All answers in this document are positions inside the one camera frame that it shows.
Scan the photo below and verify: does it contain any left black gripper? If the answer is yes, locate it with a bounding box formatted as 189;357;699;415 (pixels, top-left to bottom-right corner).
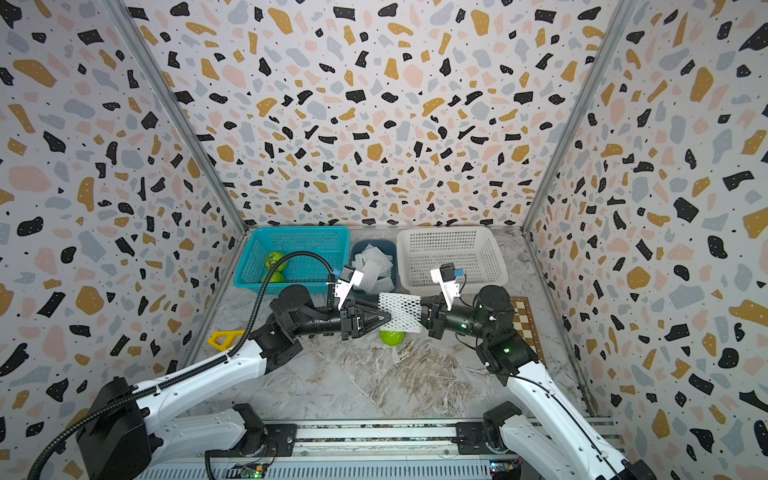
291;300;390;346

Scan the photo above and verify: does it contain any white foam net sleeve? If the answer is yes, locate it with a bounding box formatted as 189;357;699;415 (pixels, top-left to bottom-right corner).
378;293;422;333

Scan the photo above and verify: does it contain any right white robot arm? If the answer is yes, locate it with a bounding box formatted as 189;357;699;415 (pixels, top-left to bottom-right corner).
420;285;656;479

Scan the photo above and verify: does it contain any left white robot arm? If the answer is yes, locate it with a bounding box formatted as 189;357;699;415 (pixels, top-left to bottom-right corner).
77;285;391;479

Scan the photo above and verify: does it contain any pile of white foam nets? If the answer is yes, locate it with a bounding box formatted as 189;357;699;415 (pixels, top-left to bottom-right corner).
350;244;397;295

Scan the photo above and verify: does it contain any dark teal small bin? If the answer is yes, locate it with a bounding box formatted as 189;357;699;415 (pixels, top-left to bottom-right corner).
347;239;400;298

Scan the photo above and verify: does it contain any white plastic basket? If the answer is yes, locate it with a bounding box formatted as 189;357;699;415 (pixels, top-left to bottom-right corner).
396;227;509;296

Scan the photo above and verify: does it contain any teal plastic basket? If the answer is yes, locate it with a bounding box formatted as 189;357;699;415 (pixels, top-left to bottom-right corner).
232;225;352;296

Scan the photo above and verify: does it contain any wooden chessboard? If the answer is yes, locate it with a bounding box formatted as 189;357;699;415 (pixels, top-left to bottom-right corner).
510;296;545;363

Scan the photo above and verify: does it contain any yellow triangular plastic piece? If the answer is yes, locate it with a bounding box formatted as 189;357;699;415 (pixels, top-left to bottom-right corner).
207;330;244;352

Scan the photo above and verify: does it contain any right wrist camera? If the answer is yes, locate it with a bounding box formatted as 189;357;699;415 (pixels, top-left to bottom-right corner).
430;262;463;311

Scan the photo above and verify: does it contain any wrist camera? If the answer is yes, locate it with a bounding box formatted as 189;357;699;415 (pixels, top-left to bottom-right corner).
430;262;463;311
333;266;364;310

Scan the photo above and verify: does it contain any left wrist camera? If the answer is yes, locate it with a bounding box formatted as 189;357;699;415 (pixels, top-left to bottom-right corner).
333;266;364;310

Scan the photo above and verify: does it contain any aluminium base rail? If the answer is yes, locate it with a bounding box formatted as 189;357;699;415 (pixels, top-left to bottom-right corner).
140;419;539;479

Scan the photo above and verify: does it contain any black corrugated cable conduit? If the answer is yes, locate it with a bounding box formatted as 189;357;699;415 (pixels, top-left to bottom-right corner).
26;250;337;480

